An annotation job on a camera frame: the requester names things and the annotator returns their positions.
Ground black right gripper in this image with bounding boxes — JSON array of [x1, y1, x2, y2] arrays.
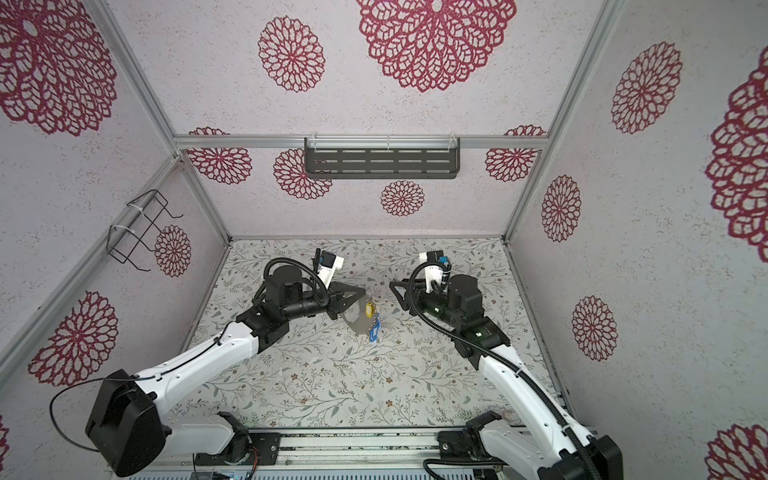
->
[[392, 277, 464, 335]]

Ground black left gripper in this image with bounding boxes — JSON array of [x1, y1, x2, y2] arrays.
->
[[285, 281, 366, 322]]

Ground blue key tag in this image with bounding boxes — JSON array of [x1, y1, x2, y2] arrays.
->
[[369, 320, 381, 343]]

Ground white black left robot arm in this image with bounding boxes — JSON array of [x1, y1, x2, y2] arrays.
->
[[85, 257, 366, 478]]

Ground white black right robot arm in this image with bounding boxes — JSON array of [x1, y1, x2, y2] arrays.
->
[[389, 274, 624, 479]]

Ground black corrugated left cable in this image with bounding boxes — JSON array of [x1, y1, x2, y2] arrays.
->
[[262, 257, 331, 307]]

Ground black corrugated cable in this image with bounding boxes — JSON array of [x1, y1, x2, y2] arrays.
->
[[262, 257, 331, 307], [406, 261, 604, 480]]

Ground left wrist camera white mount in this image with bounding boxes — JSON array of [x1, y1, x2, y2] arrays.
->
[[313, 248, 344, 289]]

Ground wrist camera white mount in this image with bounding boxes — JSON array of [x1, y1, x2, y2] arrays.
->
[[419, 250, 452, 293], [313, 248, 344, 289]]

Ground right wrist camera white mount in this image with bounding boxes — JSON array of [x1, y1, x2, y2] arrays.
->
[[419, 250, 452, 293]]

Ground dark grey wall shelf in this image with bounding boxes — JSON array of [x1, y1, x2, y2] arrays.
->
[[304, 137, 461, 180]]

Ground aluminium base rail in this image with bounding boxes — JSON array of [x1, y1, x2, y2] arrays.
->
[[128, 427, 541, 480]]

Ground black wire wall rack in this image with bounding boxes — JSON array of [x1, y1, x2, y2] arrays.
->
[[105, 189, 183, 273]]

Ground black corrugated right cable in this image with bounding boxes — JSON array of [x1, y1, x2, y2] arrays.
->
[[406, 261, 604, 480]]

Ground thin black left cable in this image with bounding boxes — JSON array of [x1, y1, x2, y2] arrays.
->
[[49, 326, 232, 454]]

